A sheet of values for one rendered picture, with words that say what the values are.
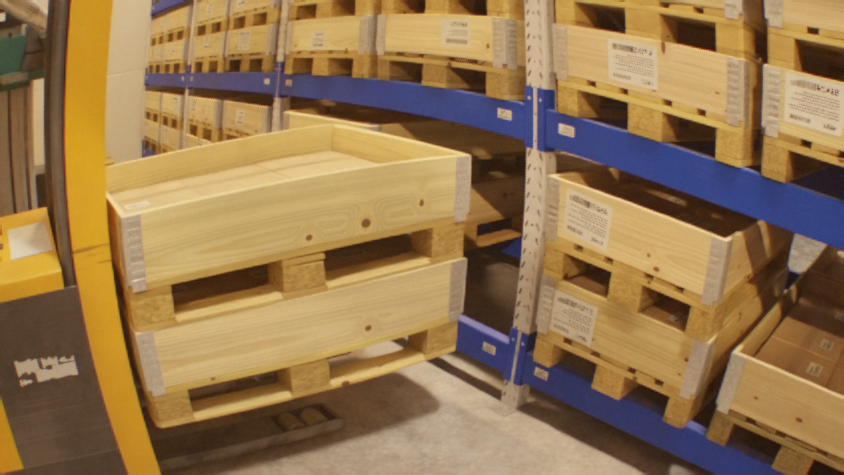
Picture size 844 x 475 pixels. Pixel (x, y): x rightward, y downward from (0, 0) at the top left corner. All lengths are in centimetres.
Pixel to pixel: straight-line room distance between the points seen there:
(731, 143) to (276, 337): 149
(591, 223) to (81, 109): 163
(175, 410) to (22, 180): 195
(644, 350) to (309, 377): 108
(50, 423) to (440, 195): 155
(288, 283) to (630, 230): 103
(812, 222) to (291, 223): 156
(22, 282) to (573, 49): 189
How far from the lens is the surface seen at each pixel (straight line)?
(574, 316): 228
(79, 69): 165
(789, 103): 177
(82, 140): 166
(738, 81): 182
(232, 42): 456
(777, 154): 179
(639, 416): 225
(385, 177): 203
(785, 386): 193
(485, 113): 248
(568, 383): 242
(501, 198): 364
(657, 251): 199
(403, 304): 220
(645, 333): 210
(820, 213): 178
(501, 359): 264
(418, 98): 276
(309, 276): 196
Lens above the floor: 143
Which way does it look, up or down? 19 degrees down
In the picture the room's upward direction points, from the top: 2 degrees clockwise
